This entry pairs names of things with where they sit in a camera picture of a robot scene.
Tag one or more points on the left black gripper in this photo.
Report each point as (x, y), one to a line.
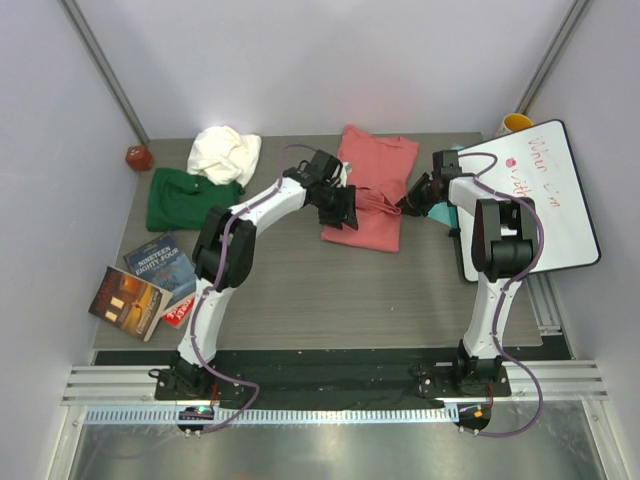
(344, 212)

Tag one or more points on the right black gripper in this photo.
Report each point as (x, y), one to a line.
(412, 201)

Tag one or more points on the pink t shirt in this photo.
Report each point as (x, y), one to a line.
(380, 170)

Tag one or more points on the white dry-erase board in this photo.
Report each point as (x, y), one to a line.
(538, 163)

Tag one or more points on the white t shirt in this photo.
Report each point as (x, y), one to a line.
(224, 156)

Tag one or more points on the green t shirt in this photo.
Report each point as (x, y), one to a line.
(180, 201)

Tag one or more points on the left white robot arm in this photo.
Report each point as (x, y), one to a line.
(223, 258)

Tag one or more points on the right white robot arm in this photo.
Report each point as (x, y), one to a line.
(507, 242)

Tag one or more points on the yellow white paper cup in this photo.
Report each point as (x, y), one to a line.
(512, 123)

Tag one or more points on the blue paperback book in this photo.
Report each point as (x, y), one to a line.
(163, 263)

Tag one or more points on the red paperback book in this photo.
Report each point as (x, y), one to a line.
(178, 314)

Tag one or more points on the red brown cube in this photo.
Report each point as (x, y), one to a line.
(139, 158)

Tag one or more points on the dark brown paperback book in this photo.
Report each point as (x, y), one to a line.
(129, 303)

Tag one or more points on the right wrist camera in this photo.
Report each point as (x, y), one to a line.
(446, 165)

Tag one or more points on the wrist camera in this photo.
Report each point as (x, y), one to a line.
(324, 168)
(446, 165)

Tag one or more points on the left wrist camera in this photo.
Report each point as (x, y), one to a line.
(324, 168)

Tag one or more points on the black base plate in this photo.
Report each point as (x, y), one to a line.
(349, 383)

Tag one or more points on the perforated metal rail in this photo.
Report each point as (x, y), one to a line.
(201, 415)

